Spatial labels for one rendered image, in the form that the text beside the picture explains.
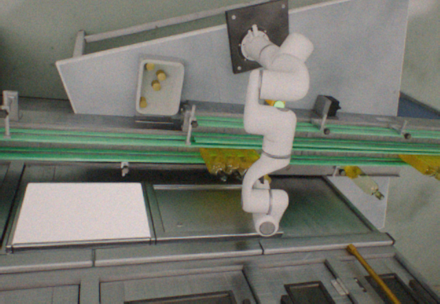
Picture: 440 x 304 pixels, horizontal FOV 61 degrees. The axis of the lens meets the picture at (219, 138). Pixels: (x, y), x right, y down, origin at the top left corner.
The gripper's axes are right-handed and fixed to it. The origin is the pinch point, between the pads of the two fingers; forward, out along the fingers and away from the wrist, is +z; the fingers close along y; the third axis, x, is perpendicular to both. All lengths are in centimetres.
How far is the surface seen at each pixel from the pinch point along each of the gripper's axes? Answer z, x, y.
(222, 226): -11.9, 10.6, -13.5
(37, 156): 1, 80, -5
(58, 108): 73, 98, -13
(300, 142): 29.7, -22.6, 8.2
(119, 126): 17, 55, 6
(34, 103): 74, 111, -13
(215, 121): 20.2, 17.9, 14.2
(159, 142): 12.0, 38.7, 4.2
